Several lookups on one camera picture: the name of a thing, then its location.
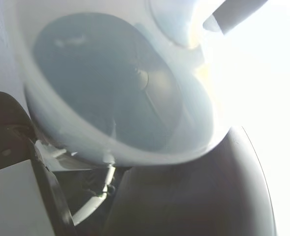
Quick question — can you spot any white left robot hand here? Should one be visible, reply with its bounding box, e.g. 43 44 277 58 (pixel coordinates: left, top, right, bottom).
0 90 278 236

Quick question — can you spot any large clear plastic syringe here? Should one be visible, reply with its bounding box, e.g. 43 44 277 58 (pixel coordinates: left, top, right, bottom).
13 0 234 170

